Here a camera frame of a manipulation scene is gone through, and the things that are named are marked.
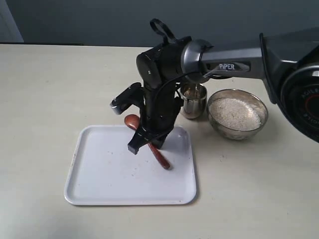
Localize small steel cup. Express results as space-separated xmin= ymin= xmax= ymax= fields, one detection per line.
xmin=180 ymin=83 xmax=207 ymax=120

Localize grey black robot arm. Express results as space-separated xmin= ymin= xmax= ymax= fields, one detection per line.
xmin=111 ymin=35 xmax=319 ymax=154

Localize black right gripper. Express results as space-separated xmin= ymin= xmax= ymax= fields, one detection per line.
xmin=110 ymin=37 xmax=191 ymax=155

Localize steel bowl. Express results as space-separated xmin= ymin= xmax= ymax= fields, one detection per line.
xmin=206 ymin=89 xmax=269 ymax=140

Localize white rice heap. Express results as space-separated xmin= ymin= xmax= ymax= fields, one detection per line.
xmin=209 ymin=98 xmax=261 ymax=131

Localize black camera cable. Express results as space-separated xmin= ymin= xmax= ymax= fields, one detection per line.
xmin=149 ymin=18 xmax=184 ymax=44

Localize white rectangular plastic tray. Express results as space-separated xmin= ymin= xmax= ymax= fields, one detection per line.
xmin=64 ymin=125 xmax=197 ymax=206

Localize dark red wooden spoon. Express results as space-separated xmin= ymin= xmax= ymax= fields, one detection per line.
xmin=124 ymin=114 xmax=170 ymax=170

